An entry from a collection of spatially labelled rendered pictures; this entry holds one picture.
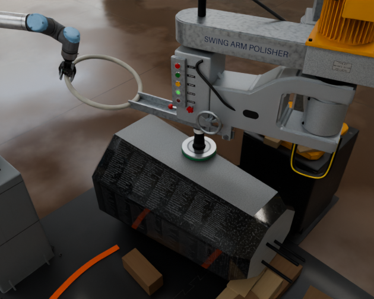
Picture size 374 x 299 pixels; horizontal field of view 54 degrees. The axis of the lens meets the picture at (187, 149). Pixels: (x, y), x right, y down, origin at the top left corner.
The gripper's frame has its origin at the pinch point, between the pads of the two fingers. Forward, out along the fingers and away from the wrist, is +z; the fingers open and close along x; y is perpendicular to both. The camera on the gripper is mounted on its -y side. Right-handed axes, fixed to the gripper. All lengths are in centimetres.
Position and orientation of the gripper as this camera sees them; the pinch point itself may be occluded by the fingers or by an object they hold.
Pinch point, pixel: (66, 79)
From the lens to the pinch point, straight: 245.5
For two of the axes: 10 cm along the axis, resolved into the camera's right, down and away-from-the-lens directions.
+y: 0.4, 7.8, -6.3
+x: 9.4, 1.8, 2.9
